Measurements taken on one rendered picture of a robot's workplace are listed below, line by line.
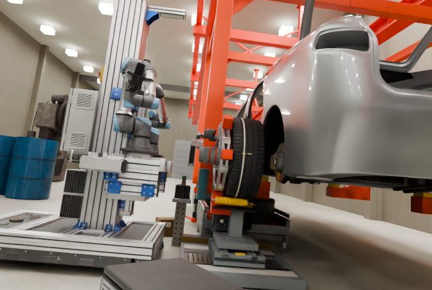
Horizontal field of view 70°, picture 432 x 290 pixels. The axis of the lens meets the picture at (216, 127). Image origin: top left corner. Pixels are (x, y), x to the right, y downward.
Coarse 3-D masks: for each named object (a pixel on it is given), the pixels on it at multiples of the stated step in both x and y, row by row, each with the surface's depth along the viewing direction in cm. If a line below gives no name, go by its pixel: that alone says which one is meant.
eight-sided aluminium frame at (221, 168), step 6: (222, 132) 231; (228, 132) 232; (222, 138) 225; (228, 138) 226; (216, 144) 272; (222, 144) 224; (228, 144) 225; (216, 168) 271; (222, 168) 222; (222, 180) 229; (216, 186) 232; (222, 186) 232
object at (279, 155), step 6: (282, 144) 249; (282, 150) 247; (276, 156) 246; (282, 156) 244; (276, 162) 244; (282, 162) 242; (276, 168) 244; (282, 168) 242; (276, 174) 256; (282, 174) 241; (282, 180) 241
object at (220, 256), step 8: (216, 248) 234; (216, 256) 211; (224, 256) 211; (232, 256) 212; (240, 256) 212; (248, 256) 213; (256, 256) 215; (264, 256) 216; (216, 264) 210; (224, 264) 211; (232, 264) 211; (240, 264) 212; (248, 264) 212; (256, 264) 213; (264, 264) 213
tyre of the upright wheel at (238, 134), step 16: (240, 128) 229; (256, 128) 231; (240, 144) 221; (256, 144) 222; (240, 160) 219; (256, 160) 219; (256, 176) 220; (224, 192) 241; (240, 192) 228; (256, 192) 227
